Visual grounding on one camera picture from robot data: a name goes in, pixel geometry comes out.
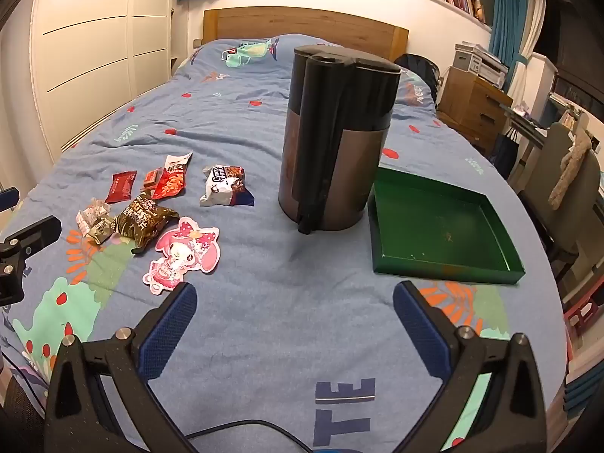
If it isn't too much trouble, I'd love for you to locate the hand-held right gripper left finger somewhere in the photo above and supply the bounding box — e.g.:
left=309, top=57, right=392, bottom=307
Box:
left=45, top=282, right=199, bottom=453

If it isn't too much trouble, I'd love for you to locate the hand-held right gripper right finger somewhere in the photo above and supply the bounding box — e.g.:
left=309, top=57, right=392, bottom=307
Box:
left=393, top=280, right=548, bottom=453

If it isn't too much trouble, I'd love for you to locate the white crinkled candy wrapper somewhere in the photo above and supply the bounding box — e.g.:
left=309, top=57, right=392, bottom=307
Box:
left=76, top=198, right=111, bottom=237

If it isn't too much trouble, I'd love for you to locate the olive snack packet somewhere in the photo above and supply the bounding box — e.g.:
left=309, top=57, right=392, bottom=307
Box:
left=87, top=214, right=116, bottom=245

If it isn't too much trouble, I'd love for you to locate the pink cartoon card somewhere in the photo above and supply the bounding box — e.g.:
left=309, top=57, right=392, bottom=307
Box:
left=143, top=217, right=221, bottom=296

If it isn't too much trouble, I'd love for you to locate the green tray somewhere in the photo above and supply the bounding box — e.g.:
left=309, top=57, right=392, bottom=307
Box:
left=368, top=166, right=525, bottom=286

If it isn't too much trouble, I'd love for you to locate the brown snack packet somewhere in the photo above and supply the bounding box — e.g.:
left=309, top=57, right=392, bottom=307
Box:
left=114, top=193, right=180, bottom=254

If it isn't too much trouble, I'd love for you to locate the printed blue blanket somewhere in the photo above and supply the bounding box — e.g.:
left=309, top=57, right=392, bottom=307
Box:
left=0, top=34, right=574, bottom=453

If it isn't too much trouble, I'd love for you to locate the red stool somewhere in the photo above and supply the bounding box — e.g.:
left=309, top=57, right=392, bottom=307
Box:
left=564, top=299, right=604, bottom=336

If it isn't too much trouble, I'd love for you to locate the black grey cylindrical bin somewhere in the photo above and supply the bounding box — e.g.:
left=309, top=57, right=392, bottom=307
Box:
left=277, top=45, right=402, bottom=236

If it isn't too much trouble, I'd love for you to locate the white wardrobe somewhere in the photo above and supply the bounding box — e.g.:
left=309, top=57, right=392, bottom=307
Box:
left=31, top=0, right=177, bottom=152

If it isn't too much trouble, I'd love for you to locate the grey chair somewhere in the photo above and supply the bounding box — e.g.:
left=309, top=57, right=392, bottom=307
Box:
left=519, top=123, right=604, bottom=284

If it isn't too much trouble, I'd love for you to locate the dark blue shopping bag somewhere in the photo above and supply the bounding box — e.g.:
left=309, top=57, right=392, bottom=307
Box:
left=491, top=127, right=520, bottom=177

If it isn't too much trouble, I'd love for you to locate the fuzzy beige scarf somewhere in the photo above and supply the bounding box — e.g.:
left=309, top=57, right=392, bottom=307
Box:
left=549, top=127, right=594, bottom=211

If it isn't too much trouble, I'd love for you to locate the wooden drawer cabinet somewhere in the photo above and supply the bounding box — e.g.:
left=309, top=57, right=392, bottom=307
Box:
left=436, top=66, right=514, bottom=154

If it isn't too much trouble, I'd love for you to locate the grey desk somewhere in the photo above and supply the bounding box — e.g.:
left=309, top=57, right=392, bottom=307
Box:
left=500, top=99, right=567, bottom=190

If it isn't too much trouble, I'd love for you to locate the black backpack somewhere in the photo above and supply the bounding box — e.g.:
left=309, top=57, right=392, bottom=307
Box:
left=394, top=53, right=442, bottom=105

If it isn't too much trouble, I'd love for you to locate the grey printer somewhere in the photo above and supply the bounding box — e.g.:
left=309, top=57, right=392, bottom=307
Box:
left=454, top=42, right=510, bottom=89

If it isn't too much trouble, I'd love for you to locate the white sheer curtain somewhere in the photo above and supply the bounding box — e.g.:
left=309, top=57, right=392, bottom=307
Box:
left=516, top=0, right=550, bottom=119

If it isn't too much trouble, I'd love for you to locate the long teal curtain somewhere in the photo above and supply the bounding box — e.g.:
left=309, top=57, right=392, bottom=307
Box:
left=488, top=0, right=532, bottom=90

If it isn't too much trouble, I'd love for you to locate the wooden headboard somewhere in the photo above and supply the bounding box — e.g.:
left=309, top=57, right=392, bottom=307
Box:
left=203, top=7, right=409, bottom=57

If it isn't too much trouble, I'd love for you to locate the black cable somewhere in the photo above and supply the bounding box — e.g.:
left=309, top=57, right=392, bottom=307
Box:
left=186, top=420, right=312, bottom=453

